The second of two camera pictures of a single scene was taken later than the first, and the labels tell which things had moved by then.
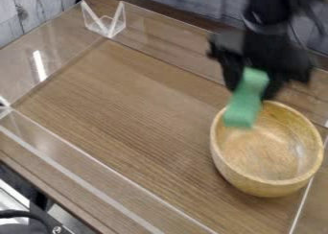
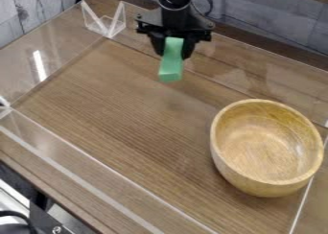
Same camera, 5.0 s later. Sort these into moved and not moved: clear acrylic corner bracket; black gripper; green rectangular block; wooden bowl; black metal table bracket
Moved: black gripper; green rectangular block
Not moved: wooden bowl; clear acrylic corner bracket; black metal table bracket
